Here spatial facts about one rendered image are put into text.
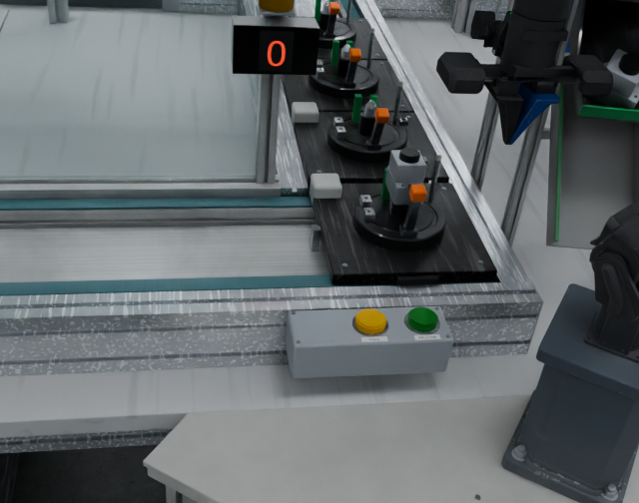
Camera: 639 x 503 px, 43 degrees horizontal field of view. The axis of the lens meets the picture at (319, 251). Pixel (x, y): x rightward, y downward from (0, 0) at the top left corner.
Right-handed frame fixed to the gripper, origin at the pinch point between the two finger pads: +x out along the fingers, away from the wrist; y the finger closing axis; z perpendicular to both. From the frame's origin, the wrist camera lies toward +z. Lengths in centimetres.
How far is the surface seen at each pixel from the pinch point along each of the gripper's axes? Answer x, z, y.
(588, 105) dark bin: 4.5, 12.3, -15.7
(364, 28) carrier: 29, 100, -5
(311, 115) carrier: 27, 53, 14
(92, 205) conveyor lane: 31, 29, 51
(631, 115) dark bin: 5.4, 11.3, -21.7
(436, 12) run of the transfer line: 38, 137, -33
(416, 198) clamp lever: 19.0, 12.5, 5.4
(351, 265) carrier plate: 28.5, 9.6, 14.0
